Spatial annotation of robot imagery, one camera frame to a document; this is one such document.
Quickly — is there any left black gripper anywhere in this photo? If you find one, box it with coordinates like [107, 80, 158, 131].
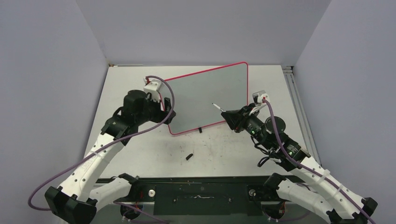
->
[135, 93, 175, 126]

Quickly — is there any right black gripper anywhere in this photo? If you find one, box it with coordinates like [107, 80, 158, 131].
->
[221, 103, 272, 149]

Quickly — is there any white whiteboard marker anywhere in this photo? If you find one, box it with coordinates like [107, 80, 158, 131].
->
[212, 103, 226, 112]

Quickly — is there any pink framed whiteboard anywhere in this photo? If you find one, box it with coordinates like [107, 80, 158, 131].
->
[160, 62, 248, 135]

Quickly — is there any black marker cap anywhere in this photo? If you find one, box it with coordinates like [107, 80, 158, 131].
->
[185, 154, 193, 161]

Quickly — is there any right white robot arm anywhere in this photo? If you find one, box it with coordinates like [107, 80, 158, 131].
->
[221, 103, 378, 224]

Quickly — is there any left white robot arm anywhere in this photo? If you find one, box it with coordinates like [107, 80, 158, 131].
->
[45, 90, 176, 224]

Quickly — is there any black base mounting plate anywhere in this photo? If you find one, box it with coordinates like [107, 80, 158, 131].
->
[102, 176, 295, 217]

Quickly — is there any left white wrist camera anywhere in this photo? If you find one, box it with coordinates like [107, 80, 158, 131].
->
[143, 77, 162, 95]

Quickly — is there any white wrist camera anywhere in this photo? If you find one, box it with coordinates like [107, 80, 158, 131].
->
[143, 77, 162, 95]
[252, 90, 271, 106]

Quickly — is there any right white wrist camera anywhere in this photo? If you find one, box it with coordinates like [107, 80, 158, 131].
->
[252, 90, 271, 106]

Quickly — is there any aluminium rail frame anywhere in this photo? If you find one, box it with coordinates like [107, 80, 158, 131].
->
[62, 65, 347, 224]

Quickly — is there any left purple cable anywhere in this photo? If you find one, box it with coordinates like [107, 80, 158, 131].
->
[28, 76, 176, 211]

